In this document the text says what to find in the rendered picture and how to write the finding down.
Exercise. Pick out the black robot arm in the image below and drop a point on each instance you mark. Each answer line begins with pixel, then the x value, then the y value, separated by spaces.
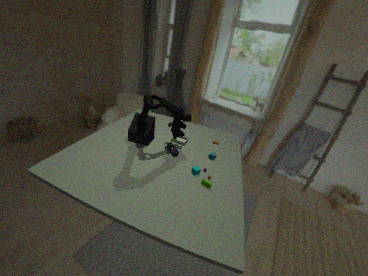
pixel 177 112

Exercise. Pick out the green rectangular block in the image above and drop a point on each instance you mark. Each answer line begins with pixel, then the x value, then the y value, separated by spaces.
pixel 206 183

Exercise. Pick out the teal cube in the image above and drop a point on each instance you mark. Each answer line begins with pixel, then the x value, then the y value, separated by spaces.
pixel 212 156
pixel 196 170

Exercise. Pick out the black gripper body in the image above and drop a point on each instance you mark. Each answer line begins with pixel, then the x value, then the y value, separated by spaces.
pixel 176 127

